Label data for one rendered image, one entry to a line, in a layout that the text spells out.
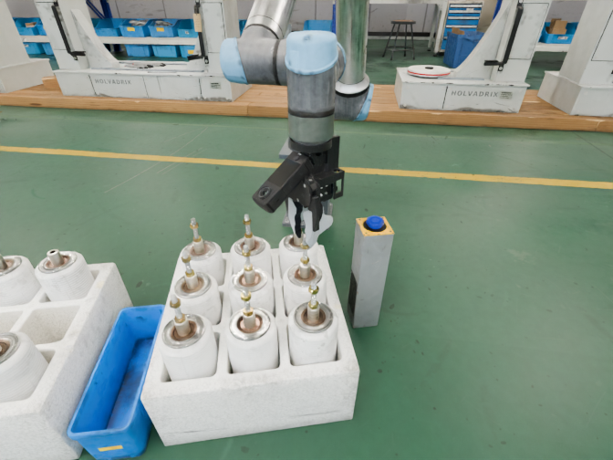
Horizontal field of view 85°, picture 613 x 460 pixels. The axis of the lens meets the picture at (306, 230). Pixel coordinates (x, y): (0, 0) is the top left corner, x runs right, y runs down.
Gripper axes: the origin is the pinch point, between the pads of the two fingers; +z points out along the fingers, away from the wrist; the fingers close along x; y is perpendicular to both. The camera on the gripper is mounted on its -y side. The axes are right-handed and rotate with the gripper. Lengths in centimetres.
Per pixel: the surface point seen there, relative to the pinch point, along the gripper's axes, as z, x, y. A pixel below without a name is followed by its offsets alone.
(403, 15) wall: -4, 505, 675
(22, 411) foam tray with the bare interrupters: 17, 9, -52
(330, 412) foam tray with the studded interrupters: 30.6, -18.2, -7.1
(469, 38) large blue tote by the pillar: 3, 197, 408
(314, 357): 15.6, -14.1, -8.3
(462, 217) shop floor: 35, 8, 90
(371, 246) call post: 7.1, -4.8, 16.2
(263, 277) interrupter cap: 9.7, 4.5, -7.2
